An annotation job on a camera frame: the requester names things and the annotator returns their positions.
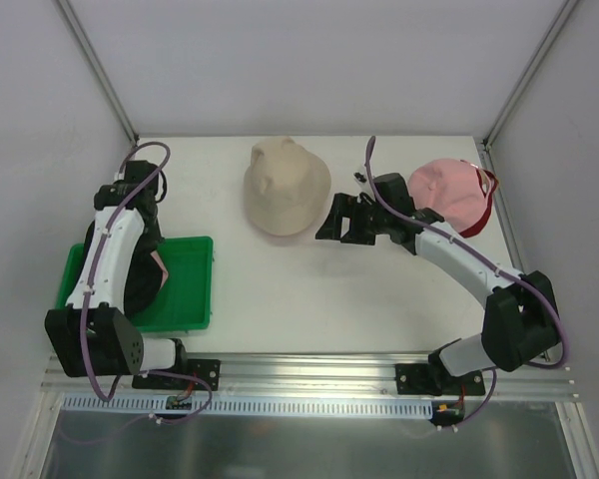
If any beige bucket hat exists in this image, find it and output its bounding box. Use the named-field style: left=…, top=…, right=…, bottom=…
left=244, top=137, right=331, bottom=237

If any pink cap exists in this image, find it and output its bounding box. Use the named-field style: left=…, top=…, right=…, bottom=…
left=407, top=158, right=484, bottom=234

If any dark red cap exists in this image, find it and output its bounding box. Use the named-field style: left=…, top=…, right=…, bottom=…
left=461, top=169, right=499, bottom=239

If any black bucket hat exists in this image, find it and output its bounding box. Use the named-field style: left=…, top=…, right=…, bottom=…
left=81, top=221, right=161, bottom=317

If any pink black-trimmed hat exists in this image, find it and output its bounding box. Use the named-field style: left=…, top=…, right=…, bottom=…
left=151, top=250, right=169, bottom=287

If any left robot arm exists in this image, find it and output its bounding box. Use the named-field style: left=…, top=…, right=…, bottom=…
left=45, top=161, right=190, bottom=388

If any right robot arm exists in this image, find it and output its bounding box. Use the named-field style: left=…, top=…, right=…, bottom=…
left=315, top=173, right=562, bottom=396

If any green plastic tray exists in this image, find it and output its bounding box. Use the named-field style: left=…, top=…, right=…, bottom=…
left=44, top=237, right=213, bottom=341

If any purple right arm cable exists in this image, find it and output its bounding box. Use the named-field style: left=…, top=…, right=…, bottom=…
left=363, top=135, right=571, bottom=425

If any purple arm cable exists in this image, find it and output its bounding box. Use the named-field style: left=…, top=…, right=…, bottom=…
left=363, top=135, right=571, bottom=425
left=79, top=141, right=214, bottom=425

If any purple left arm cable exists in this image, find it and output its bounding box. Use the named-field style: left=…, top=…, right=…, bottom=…
left=79, top=141, right=214, bottom=425

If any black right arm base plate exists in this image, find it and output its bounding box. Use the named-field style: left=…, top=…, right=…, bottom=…
left=394, top=363, right=485, bottom=397

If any left aluminium frame post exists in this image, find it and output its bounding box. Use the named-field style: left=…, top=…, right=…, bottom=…
left=52, top=0, right=139, bottom=145

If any aluminium frame post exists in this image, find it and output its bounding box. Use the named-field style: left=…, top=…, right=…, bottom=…
left=52, top=0, right=139, bottom=145
left=481, top=0, right=581, bottom=152

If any aluminium rail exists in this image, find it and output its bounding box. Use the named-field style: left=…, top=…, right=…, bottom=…
left=39, top=350, right=580, bottom=402

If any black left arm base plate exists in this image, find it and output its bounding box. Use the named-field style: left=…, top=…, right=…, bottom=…
left=132, top=358, right=221, bottom=392

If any white slotted cable duct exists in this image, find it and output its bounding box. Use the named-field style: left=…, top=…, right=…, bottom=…
left=62, top=393, right=433, bottom=420

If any right aluminium frame post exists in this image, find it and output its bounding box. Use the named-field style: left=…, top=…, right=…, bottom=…
left=481, top=0, right=581, bottom=152

